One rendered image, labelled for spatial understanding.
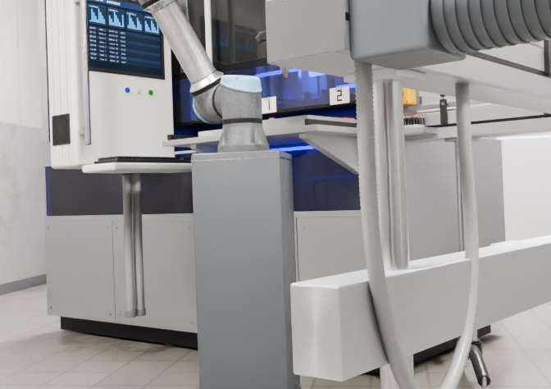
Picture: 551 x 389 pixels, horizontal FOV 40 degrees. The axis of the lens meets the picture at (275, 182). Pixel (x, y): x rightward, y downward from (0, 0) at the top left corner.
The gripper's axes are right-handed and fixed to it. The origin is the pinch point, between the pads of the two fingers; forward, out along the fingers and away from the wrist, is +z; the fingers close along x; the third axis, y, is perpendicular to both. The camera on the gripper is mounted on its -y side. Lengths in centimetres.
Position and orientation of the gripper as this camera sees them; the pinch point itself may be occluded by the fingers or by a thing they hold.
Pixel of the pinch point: (284, 73)
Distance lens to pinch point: 246.9
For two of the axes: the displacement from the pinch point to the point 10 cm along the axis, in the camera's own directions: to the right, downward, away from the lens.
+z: 0.4, 10.0, -0.2
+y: 9.4, -0.3, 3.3
